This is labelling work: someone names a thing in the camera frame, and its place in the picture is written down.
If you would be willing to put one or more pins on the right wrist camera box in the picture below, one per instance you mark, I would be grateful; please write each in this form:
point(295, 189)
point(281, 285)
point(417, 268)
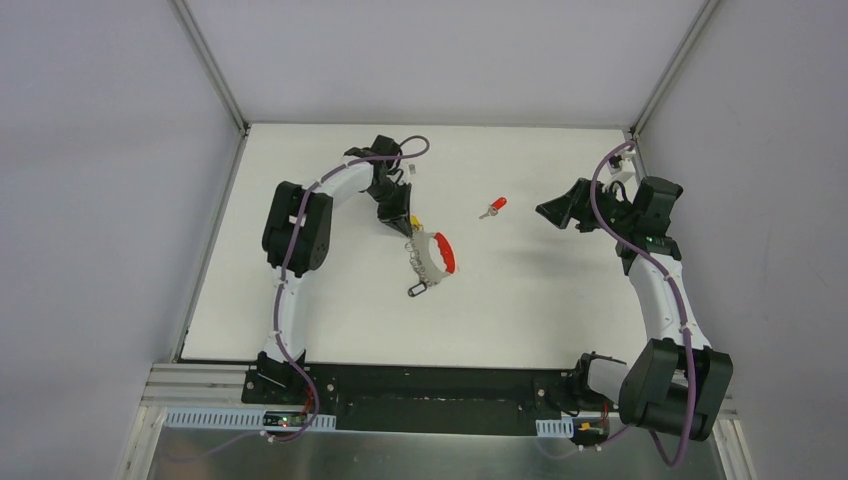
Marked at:
point(620, 165)

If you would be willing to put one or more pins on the yellow key tag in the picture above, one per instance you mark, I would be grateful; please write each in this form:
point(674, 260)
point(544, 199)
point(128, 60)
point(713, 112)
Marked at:
point(416, 224)

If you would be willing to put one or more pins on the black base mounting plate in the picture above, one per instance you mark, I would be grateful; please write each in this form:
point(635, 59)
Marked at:
point(440, 400)

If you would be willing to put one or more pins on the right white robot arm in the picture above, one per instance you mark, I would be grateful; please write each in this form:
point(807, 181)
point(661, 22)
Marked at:
point(679, 381)

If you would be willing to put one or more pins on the red handled keyring holder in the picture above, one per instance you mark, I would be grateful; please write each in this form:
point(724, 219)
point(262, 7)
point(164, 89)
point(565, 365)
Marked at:
point(431, 258)

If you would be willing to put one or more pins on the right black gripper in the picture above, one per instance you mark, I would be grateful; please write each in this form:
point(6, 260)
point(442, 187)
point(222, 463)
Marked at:
point(584, 204)

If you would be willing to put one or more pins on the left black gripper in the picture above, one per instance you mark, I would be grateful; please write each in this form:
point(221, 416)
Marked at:
point(395, 202)

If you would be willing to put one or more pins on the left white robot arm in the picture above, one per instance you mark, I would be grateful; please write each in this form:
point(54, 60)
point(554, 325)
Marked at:
point(297, 235)

